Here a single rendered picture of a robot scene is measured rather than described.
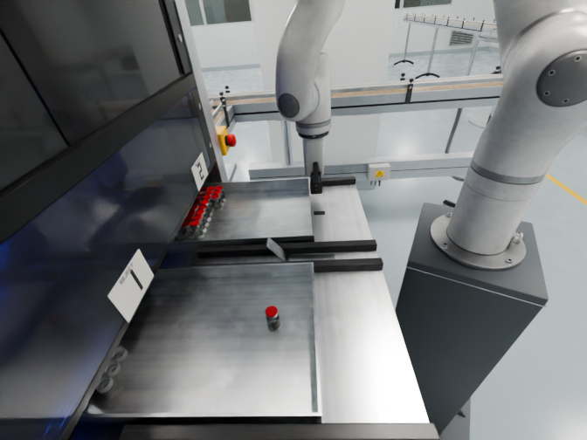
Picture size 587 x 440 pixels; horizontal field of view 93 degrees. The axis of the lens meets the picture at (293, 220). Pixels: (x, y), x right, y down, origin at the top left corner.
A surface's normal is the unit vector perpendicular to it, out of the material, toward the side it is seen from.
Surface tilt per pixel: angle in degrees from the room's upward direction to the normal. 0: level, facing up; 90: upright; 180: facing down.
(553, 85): 94
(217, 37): 90
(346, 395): 0
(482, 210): 90
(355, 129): 90
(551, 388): 0
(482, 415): 0
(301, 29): 45
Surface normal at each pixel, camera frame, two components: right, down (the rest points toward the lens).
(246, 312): -0.07, -0.79
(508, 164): -0.57, 0.57
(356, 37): -0.02, 0.62
